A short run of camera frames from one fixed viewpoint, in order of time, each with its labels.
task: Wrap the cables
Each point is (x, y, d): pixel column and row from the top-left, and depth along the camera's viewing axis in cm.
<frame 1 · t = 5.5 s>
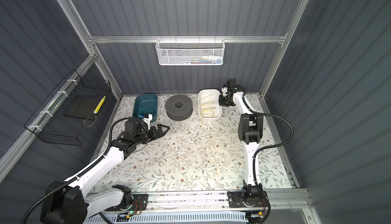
left hand: (164, 129, 82), fingers open
right hand: (222, 103, 105), fingers closed
teal plastic tub: (145, 104, 117), on the table
white plastic tub: (218, 110, 110), point 3 cm above the table

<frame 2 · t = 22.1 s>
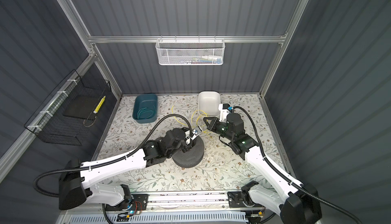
left hand: (192, 131, 75), fingers open
right hand: (204, 120, 74), fingers closed
the named things where they were.

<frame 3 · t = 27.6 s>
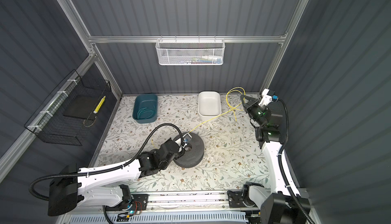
left hand: (180, 138, 78), fingers closed
right hand: (242, 96, 70), fingers closed
the named things where they were.

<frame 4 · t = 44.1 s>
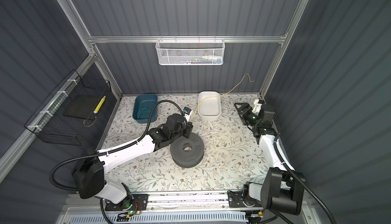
left hand: (191, 122, 82), fingers closed
right hand: (237, 108, 81), fingers open
the named things where they were.

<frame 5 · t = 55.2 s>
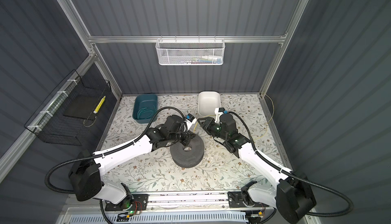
left hand: (195, 134, 79), fingers closed
right hand: (199, 122, 76), fingers open
the named things where they were.

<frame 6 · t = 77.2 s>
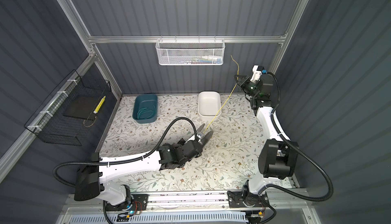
left hand: (191, 143, 78), fingers closed
right hand: (235, 76, 78), fingers closed
the named things where they were.

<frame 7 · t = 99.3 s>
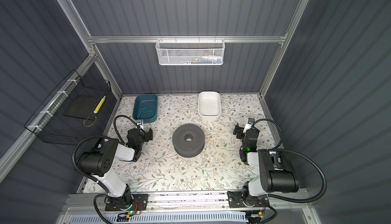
left hand: (141, 128, 96), fingers open
right hand: (247, 125, 91), fingers open
the named things where they were.

